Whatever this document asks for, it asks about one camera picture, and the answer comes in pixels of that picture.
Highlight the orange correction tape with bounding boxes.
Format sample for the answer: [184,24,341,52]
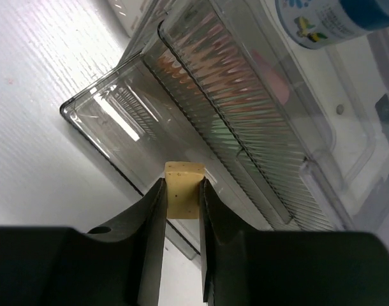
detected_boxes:
[156,48,226,96]

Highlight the pink correction tape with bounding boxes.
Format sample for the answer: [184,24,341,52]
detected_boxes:
[251,49,290,105]

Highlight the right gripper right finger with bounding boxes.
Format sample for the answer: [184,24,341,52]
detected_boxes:
[199,180,389,305]

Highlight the blue lidded jar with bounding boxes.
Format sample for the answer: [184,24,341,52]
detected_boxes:
[275,0,389,50]

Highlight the yellow eraser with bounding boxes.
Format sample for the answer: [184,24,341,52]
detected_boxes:
[164,161,205,220]

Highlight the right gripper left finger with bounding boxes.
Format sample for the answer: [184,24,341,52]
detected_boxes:
[0,179,166,305]

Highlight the clear acrylic storage box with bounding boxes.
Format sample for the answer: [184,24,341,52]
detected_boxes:
[60,1,389,248]

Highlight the white file organizer rack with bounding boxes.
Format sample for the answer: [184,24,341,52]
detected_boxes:
[107,0,151,38]

